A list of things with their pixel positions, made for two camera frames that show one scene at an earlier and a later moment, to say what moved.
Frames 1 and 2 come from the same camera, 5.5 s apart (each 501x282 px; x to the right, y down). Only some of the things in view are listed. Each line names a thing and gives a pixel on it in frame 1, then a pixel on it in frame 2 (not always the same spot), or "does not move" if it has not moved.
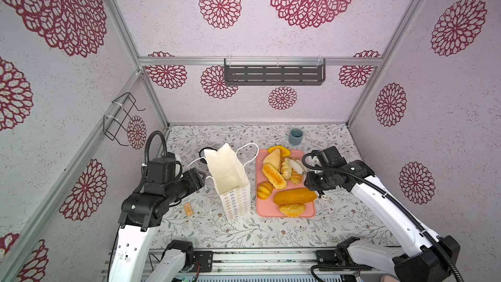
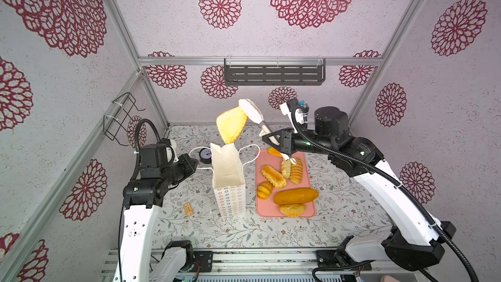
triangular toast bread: [274, 159] -> [231, 124]
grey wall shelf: [269, 72] does not move
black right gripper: [309, 183] -> [286, 141]
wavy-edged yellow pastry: [272, 175] does not move
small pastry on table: [188, 209] does not move
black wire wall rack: [117, 128] does not move
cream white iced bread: [286, 168] does not move
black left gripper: [194, 181] -> [186, 161]
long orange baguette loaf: [294, 196] does not move
